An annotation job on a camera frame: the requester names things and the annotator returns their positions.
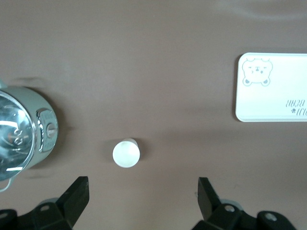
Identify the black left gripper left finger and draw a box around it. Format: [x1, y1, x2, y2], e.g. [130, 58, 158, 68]
[0, 176, 91, 230]

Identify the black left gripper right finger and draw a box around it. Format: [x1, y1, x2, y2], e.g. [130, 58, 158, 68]
[191, 177, 297, 230]

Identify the beige paper cup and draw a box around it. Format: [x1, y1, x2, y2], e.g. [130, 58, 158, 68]
[112, 138, 141, 168]

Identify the grey pot with glass lid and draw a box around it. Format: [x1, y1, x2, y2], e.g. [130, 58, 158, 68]
[0, 80, 59, 193]

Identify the glass pot lid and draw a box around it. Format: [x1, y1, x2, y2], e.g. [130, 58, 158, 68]
[0, 90, 37, 182]

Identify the white tray with bear print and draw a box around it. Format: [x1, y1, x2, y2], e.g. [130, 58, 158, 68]
[235, 52, 307, 123]

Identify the brown table mat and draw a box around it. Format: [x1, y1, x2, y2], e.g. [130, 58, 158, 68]
[0, 0, 307, 230]

